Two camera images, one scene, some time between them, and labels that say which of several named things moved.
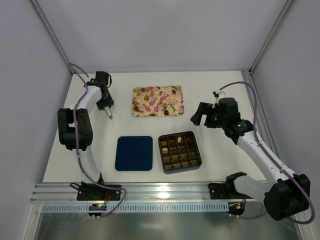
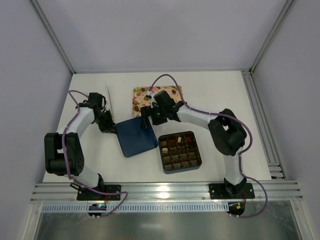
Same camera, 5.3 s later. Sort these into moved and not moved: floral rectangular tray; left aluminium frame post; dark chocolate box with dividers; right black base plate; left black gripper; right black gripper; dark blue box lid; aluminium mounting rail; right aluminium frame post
Moved: dark blue box lid; left black gripper; right black gripper
Not moved: floral rectangular tray; aluminium mounting rail; left aluminium frame post; right black base plate; dark chocolate box with dividers; right aluminium frame post
